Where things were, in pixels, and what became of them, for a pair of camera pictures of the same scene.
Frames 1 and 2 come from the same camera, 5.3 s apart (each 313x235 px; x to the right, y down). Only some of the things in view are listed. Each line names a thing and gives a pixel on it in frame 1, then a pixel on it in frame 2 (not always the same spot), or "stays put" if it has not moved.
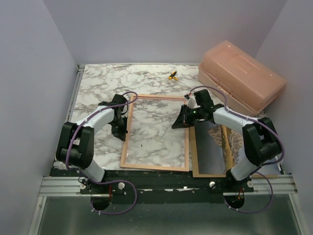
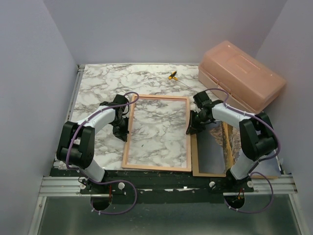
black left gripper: [121, 134] stays put
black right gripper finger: [182, 121] to [191, 129]
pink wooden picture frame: [187, 168] stays put
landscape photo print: [219, 148] stays put
